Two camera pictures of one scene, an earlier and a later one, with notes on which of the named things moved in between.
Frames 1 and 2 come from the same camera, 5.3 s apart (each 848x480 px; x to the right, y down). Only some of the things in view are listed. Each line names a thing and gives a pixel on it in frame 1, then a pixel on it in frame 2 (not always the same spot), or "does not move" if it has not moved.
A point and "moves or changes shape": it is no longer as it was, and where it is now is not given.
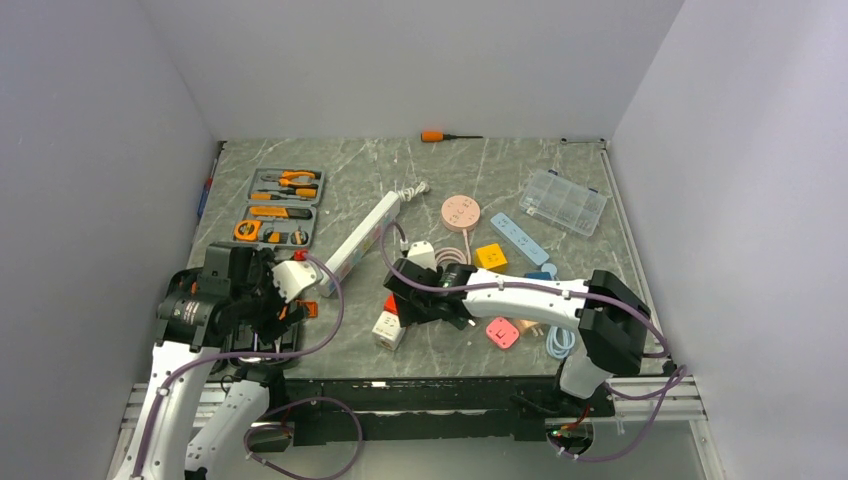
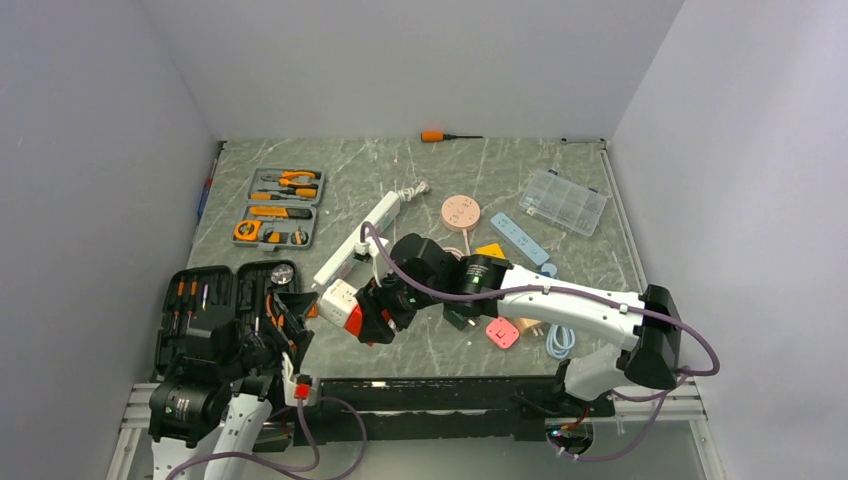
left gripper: [269, 323] to [293, 338]
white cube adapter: [387, 331] moves or changes shape
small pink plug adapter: [502, 332] does not move
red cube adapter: [390, 303] moves or changes shape
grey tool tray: [282, 208] does not move
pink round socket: [460, 213] does not move
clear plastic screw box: [564, 201] does not move
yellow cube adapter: [490, 257] does not move
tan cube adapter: [531, 327] does not move
